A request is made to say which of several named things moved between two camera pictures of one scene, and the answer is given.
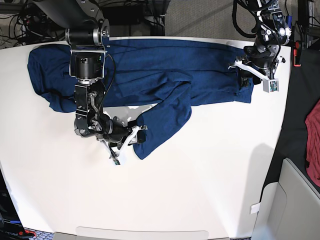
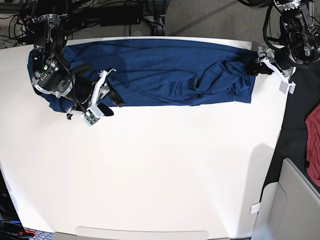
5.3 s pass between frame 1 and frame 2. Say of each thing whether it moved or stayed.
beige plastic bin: stayed
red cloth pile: stayed
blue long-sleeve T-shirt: moved
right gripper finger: moved
